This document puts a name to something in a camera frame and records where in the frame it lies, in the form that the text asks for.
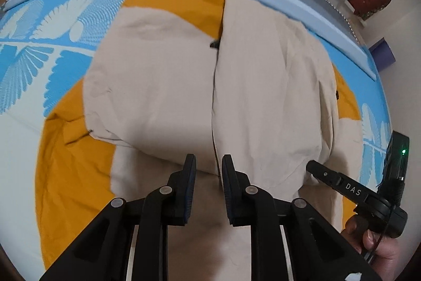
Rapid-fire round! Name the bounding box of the beige and mustard hooded jacket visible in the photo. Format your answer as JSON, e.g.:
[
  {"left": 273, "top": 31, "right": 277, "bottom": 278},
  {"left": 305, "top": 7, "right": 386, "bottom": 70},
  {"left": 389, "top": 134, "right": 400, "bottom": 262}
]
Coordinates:
[{"left": 34, "top": 0, "right": 365, "bottom": 281}]

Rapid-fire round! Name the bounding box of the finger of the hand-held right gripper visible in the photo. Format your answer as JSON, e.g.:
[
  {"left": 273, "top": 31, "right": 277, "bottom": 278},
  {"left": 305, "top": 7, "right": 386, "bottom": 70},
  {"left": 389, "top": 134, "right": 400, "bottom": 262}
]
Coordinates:
[{"left": 306, "top": 161, "right": 343, "bottom": 190}]

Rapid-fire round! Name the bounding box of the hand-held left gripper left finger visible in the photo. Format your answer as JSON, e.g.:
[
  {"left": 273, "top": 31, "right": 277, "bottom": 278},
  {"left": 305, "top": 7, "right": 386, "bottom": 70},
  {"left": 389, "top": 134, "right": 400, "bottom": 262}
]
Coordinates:
[{"left": 39, "top": 154, "right": 197, "bottom": 281}]

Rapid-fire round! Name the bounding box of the purple box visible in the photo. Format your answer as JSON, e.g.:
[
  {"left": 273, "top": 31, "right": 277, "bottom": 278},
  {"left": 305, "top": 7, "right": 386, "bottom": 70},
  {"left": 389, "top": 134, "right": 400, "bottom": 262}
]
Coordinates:
[{"left": 368, "top": 41, "right": 395, "bottom": 71}]

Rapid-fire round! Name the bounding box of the person's right hand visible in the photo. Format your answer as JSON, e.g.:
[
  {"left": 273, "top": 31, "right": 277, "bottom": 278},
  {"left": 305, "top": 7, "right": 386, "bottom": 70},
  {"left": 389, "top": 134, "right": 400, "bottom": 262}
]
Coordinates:
[{"left": 340, "top": 213, "right": 400, "bottom": 263}]

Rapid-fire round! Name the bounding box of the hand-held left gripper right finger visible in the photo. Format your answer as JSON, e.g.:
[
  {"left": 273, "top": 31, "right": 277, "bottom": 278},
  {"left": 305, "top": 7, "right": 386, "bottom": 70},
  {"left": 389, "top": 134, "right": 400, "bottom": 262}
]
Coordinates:
[{"left": 221, "top": 154, "right": 384, "bottom": 281}]

